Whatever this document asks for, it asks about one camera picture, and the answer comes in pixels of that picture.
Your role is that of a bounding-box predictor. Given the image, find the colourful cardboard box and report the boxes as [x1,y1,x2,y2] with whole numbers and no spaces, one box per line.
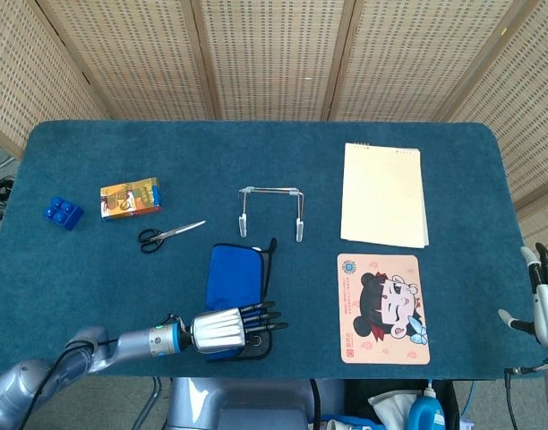
[99,176,163,223]

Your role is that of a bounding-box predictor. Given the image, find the grey robot torso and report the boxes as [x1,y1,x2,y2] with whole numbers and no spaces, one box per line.
[166,377,322,430]

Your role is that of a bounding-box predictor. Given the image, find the blue cloth with black trim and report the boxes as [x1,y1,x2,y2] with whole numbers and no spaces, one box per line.
[201,236,278,363]

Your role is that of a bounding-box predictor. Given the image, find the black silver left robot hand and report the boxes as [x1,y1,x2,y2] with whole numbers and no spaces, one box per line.
[189,300,289,356]

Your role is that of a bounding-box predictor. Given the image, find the teal table cloth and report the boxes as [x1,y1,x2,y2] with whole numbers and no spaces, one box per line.
[0,119,548,381]

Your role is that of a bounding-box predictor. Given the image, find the pale yellow spiral notepad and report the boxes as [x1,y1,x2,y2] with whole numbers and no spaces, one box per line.
[339,142,431,250]

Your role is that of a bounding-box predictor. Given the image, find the blue pump bottle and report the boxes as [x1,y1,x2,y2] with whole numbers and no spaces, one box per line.
[407,379,448,430]

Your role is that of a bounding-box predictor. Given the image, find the black cable with plug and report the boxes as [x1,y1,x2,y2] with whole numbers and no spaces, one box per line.
[503,365,548,430]

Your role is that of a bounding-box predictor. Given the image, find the black floor cable bundle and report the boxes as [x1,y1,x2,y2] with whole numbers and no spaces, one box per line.
[0,142,18,245]

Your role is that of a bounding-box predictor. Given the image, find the black bag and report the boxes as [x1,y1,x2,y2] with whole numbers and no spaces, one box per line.
[343,379,461,430]

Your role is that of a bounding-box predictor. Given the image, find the cartoon girl mouse pad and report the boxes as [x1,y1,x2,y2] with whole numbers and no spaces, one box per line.
[336,253,432,366]

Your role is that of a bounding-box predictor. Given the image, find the white crumpled cloth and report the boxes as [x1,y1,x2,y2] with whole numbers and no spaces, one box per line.
[367,388,423,425]

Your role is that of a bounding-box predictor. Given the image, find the black handled scissors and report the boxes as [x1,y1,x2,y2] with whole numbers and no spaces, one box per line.
[137,219,207,255]

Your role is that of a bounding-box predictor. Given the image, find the woven bamboo folding screen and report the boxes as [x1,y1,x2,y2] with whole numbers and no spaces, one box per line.
[0,0,548,252]

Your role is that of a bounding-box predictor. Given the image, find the white wire rack stand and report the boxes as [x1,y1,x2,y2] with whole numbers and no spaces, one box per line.
[237,185,307,244]

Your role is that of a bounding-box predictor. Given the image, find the blue building block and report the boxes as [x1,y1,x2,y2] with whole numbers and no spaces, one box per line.
[42,195,85,232]

